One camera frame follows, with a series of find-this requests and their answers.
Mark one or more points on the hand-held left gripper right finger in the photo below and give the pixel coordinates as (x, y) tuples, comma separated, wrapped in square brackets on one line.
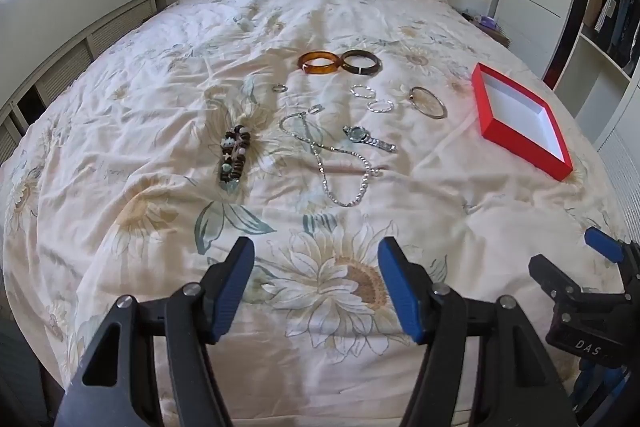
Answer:
[(400, 292)]

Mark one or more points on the open closet shelves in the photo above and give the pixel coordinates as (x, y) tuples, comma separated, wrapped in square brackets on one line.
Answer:
[(597, 72)]

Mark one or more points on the person's right hand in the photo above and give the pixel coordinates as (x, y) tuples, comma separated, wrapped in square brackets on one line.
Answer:
[(600, 387)]

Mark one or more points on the purple object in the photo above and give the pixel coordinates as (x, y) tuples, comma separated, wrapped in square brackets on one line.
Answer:
[(487, 22)]

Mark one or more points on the thin silver bangle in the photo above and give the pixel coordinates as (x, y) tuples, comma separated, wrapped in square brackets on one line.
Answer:
[(413, 99)]

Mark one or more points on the floral bed quilt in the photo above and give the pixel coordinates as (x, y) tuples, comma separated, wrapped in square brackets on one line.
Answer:
[(250, 37)]

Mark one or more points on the dark brown bangle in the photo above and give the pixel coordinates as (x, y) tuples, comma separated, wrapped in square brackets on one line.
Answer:
[(361, 69)]

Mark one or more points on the amber bangle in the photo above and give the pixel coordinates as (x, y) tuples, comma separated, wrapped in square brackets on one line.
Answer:
[(320, 70)]

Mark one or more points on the wooden nightstand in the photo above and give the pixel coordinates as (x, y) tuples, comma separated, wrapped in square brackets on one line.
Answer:
[(492, 36)]

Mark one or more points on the white louvred door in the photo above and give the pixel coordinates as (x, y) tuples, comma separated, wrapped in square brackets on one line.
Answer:
[(622, 177)]

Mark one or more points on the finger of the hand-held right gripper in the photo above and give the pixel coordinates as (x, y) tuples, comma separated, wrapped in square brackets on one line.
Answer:
[(602, 244), (550, 274)]

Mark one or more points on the silver wristwatch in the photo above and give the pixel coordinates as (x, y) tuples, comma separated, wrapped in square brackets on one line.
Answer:
[(358, 133)]

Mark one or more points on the white louvred low cabinet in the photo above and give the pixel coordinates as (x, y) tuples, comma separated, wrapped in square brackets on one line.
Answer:
[(65, 52)]

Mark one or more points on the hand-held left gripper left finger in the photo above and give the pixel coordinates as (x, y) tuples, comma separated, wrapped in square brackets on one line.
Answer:
[(232, 292)]

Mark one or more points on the red jewelry box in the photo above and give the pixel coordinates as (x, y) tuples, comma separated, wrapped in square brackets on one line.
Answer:
[(520, 147)]

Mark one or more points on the hanging clothes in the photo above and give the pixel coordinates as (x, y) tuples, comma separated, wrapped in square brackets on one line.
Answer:
[(620, 22)]

